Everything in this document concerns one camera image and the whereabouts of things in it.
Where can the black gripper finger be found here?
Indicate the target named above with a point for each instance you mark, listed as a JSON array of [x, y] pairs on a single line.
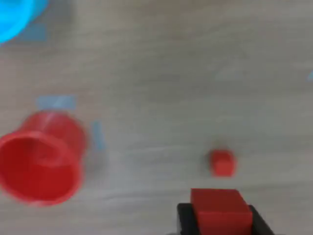
[[187, 220], [259, 222]]

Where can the red cube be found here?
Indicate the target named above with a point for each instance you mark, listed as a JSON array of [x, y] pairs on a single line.
[[220, 210], [222, 162]]

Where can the red plastic bin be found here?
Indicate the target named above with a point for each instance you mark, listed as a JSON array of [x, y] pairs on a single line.
[[36, 166]]

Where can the blue plastic bin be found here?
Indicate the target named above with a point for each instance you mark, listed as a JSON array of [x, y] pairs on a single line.
[[14, 17]]

